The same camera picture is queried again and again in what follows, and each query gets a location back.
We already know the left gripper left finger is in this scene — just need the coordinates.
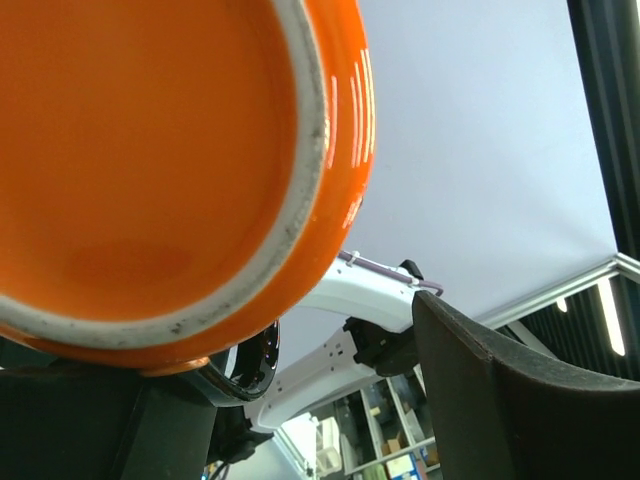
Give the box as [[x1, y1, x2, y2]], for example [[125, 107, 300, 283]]
[[1, 367, 217, 479]]

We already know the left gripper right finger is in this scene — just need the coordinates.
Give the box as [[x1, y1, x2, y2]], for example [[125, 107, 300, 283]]
[[413, 292, 639, 479]]

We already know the orange mug black handle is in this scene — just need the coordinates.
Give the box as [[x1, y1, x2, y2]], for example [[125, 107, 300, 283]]
[[1, 1, 376, 405]]

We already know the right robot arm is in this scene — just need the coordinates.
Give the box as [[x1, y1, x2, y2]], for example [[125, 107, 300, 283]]
[[244, 251, 442, 434]]

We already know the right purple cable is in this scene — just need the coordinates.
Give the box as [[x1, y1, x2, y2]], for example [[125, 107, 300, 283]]
[[337, 251, 445, 297]]

